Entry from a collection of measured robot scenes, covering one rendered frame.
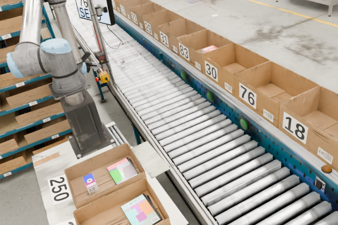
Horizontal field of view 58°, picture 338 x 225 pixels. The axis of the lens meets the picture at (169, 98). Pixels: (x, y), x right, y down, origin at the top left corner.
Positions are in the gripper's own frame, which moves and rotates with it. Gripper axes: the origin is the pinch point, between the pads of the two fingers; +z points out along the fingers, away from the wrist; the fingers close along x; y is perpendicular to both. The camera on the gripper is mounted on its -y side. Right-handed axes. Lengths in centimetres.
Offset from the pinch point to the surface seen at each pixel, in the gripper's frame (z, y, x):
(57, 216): -41, 48, 114
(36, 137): -32, 86, -21
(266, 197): 42, 0, 160
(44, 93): -34, 42, -22
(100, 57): -5.7, -10.5, 12.5
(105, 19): -4.0, -36.5, -5.1
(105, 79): 5.9, 9.7, 5.8
